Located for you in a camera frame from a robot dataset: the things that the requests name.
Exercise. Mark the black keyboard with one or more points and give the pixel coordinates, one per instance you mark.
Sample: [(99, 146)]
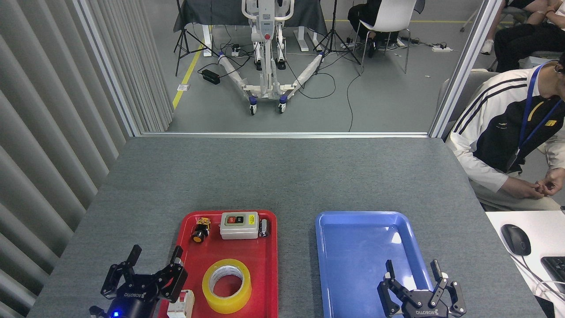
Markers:
[(556, 271)]

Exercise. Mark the white desk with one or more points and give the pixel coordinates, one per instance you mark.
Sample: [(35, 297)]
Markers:
[(547, 229)]

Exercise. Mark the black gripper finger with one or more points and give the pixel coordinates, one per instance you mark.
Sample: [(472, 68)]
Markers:
[(118, 276), (174, 276), (450, 291), (393, 289)]

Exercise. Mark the red plastic tray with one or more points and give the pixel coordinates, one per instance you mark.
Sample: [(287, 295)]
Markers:
[(247, 251)]

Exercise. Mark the person in black trousers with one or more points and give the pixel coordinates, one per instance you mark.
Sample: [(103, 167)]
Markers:
[(525, 42)]

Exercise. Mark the blue plastic tray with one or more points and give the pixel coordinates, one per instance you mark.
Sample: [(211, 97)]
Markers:
[(357, 260)]

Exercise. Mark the black computer mouse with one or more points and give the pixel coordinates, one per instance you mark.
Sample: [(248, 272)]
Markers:
[(515, 239)]

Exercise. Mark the black tripod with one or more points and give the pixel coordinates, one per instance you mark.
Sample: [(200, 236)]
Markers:
[(334, 35), (179, 39)]

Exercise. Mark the person with white shoe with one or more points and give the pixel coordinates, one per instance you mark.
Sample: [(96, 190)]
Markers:
[(492, 31)]

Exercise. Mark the black power adapter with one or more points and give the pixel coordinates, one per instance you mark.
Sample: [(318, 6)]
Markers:
[(211, 77)]

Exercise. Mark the white red circuit breaker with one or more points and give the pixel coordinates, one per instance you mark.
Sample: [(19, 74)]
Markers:
[(183, 304)]

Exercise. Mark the small black silver cylinder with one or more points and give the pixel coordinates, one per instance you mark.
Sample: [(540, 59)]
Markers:
[(264, 228)]

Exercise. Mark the white chair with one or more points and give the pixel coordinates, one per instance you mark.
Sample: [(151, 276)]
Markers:
[(390, 15)]

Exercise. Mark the person's right hand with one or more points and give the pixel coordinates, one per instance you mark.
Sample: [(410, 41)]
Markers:
[(523, 190)]

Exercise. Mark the person's left hand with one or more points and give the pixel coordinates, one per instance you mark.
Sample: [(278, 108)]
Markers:
[(555, 182)]

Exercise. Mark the white power strip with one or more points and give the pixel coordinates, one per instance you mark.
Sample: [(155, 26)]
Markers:
[(236, 49), (442, 48)]

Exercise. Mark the yellow tape roll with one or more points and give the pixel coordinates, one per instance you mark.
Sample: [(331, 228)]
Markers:
[(212, 293)]

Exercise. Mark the white stand on wheels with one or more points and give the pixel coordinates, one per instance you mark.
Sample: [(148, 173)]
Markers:
[(267, 66)]

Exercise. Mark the silver rail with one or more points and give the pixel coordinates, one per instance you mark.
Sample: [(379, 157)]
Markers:
[(287, 134)]

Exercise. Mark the white switch box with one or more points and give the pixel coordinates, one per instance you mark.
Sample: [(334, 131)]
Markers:
[(238, 230)]

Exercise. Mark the table with dark cloth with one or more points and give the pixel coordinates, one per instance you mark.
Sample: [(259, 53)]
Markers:
[(207, 11)]

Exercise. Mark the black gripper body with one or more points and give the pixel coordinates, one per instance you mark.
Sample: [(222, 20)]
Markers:
[(134, 300), (421, 305)]

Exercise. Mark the yellow black push button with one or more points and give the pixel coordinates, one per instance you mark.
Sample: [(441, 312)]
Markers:
[(199, 233)]

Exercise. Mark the grey chair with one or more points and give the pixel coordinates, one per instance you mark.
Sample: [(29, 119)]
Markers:
[(474, 84)]

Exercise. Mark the silver post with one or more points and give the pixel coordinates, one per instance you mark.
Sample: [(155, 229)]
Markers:
[(106, 66), (463, 66)]

